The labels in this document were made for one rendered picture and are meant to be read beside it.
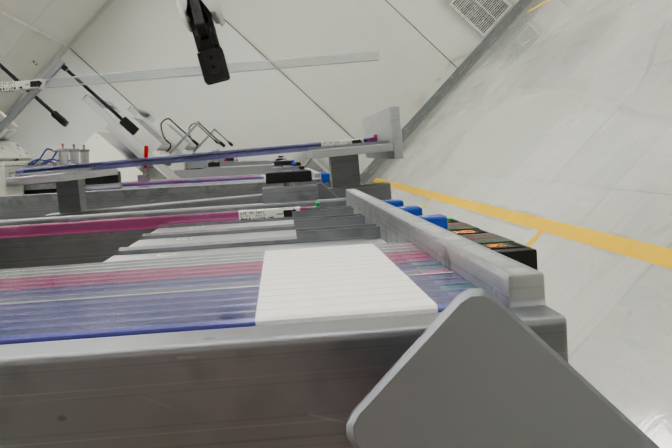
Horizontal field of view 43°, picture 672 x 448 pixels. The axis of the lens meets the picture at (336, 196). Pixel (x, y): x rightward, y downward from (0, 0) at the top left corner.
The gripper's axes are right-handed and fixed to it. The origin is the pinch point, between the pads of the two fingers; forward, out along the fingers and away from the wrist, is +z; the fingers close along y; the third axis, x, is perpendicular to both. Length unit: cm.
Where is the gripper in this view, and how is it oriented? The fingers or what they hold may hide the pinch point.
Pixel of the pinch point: (213, 66)
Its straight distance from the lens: 111.9
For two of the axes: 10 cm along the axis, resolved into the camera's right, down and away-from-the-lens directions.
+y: -0.7, -0.5, 10.0
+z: 2.6, 9.6, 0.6
